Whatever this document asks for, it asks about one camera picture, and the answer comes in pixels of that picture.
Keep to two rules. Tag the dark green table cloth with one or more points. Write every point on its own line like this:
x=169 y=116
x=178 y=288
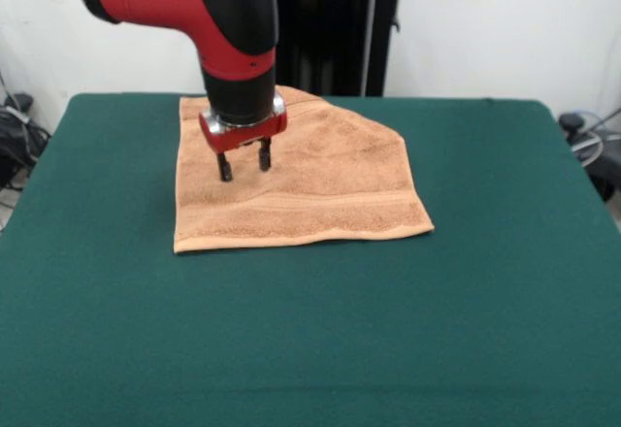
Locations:
x=339 y=325

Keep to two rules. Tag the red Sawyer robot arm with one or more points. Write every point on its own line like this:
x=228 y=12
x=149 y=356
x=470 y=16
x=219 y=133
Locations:
x=194 y=5

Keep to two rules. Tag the orange terry towel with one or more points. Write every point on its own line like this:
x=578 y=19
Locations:
x=339 y=179

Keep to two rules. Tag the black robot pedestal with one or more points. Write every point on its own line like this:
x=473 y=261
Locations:
x=339 y=24

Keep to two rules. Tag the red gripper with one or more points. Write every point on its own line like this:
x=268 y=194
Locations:
x=242 y=133

